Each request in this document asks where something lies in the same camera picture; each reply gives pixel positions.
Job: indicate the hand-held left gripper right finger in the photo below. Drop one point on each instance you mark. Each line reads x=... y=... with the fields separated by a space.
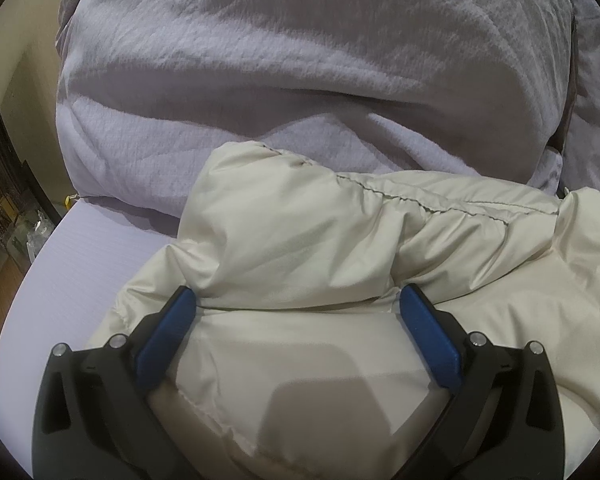
x=430 y=340

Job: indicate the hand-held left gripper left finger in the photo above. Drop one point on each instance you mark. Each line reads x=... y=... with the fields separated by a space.
x=162 y=340

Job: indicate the cream puffer jacket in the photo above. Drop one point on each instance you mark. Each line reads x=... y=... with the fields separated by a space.
x=305 y=245

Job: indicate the bed with lavender sheet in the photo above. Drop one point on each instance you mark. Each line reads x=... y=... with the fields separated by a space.
x=80 y=270

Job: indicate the bedside table with clutter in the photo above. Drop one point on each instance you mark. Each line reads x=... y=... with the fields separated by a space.
x=40 y=230

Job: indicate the dark patterned wooden cabinet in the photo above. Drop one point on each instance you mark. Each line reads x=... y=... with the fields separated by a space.
x=0 y=180

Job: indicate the lavender pillow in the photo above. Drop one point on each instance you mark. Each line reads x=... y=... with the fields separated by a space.
x=597 y=110
x=280 y=70

